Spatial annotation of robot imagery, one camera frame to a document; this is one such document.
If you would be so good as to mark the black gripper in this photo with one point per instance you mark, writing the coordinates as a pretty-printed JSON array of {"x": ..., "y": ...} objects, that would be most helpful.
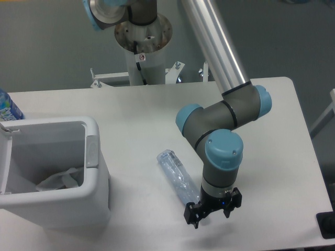
[{"x": 195, "y": 212}]

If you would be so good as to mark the crushed clear plastic bottle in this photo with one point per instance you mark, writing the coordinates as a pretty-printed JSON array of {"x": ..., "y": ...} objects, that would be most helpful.
[{"x": 178, "y": 177}]

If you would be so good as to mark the clear white plastic wrapper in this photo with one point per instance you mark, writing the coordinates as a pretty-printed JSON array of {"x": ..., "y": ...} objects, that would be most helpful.
[{"x": 72, "y": 178}]

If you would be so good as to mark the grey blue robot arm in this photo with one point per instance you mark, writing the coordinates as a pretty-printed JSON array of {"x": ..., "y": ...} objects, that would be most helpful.
[{"x": 210, "y": 131}]

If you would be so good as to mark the white open trash can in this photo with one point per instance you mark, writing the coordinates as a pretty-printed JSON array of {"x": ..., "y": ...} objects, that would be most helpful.
[{"x": 34, "y": 149}]

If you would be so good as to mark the black clamp at table edge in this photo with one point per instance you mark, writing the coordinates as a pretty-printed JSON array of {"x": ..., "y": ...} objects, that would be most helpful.
[{"x": 326, "y": 224}]

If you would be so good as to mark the blue labelled bottle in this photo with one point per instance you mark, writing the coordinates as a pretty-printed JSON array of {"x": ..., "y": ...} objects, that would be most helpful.
[{"x": 9, "y": 110}]

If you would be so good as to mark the white pedestal foot middle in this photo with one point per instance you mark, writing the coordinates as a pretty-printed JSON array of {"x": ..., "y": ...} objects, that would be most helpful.
[{"x": 173, "y": 74}]

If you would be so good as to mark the white pedestal foot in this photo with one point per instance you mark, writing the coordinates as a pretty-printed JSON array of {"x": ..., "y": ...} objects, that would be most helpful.
[
  {"x": 109, "y": 79},
  {"x": 204, "y": 72},
  {"x": 173, "y": 74}
]

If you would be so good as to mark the white pedestal foot right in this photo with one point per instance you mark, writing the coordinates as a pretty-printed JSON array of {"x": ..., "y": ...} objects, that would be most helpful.
[{"x": 204, "y": 72}]

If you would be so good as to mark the white frame at right edge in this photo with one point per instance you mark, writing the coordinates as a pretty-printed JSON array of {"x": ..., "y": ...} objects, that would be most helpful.
[{"x": 324, "y": 118}]

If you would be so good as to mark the white pedestal foot left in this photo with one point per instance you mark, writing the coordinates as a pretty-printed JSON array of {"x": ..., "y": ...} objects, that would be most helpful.
[{"x": 109, "y": 79}]

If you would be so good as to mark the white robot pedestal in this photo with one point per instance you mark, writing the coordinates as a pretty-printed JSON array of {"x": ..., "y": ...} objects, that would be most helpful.
[{"x": 144, "y": 48}]

